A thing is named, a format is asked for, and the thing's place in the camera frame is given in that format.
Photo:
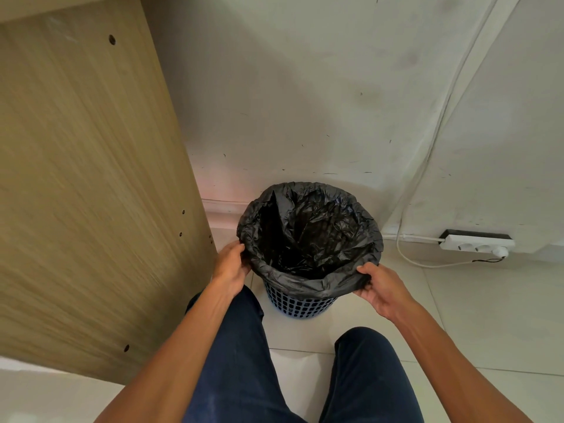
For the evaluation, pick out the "person's right thumb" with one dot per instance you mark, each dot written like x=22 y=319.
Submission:
x=366 y=272

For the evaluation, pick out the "white power strip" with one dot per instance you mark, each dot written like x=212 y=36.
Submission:
x=478 y=245

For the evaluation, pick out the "person's left thumb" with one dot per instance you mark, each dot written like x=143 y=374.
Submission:
x=238 y=251

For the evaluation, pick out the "wooden cabinet side panel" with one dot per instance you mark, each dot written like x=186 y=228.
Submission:
x=88 y=184

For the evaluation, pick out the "person's left hand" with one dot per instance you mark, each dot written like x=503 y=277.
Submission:
x=229 y=267

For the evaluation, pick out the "black plastic trash bag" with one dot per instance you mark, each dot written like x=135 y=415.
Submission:
x=308 y=240

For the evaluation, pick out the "person's left forearm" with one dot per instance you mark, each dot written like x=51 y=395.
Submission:
x=169 y=354

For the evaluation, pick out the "person's right hand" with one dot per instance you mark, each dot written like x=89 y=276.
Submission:
x=384 y=288

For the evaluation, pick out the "blue plastic mesh wastebasket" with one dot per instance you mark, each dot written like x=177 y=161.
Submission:
x=299 y=306

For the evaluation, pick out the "person's right forearm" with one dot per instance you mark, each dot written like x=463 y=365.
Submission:
x=458 y=370

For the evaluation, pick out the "person's dark blue trousers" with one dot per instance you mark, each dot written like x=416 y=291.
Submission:
x=282 y=370

